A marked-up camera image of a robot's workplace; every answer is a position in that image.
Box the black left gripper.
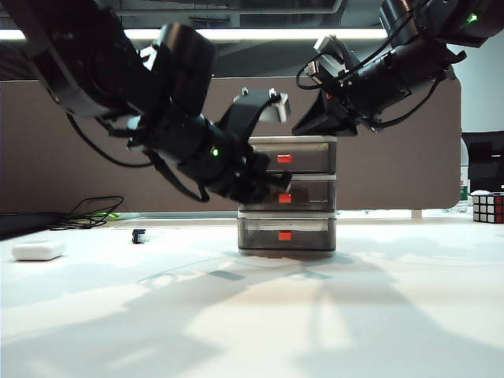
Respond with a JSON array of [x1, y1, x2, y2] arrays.
[[220, 151, 295, 204]]

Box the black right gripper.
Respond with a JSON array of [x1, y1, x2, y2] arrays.
[[291, 76, 381, 138]]

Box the smoky drawer with wavy line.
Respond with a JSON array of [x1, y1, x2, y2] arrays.
[[238, 180, 336, 213]]

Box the smoky drawer under cabinet lid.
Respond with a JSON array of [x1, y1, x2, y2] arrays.
[[250, 142, 336, 173]]

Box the smoky drawer at cabinet base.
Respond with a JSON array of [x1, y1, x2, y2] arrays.
[[239, 218, 336, 250]]

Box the brown desk partition panel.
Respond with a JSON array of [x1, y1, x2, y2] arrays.
[[0, 76, 462, 216]]

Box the long ceiling light strip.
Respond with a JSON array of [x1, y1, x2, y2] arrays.
[[0, 27, 389, 40]]

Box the clear plastic bottle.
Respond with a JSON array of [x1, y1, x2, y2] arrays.
[[458, 139, 473, 206]]

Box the black monitor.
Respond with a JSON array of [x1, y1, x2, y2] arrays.
[[461, 132, 504, 195]]

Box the black rubik's cube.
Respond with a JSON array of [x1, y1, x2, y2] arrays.
[[471, 191, 504, 225]]

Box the white oblong plastic case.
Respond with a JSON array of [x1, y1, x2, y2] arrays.
[[11, 240, 66, 261]]

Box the white mini drawer cabinet frame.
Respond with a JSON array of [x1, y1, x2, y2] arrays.
[[237, 135, 339, 253]]

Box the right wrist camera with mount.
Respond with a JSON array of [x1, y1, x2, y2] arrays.
[[303, 34, 354, 86]]

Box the black cable bundle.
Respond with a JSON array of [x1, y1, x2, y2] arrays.
[[50, 195, 125, 232]]

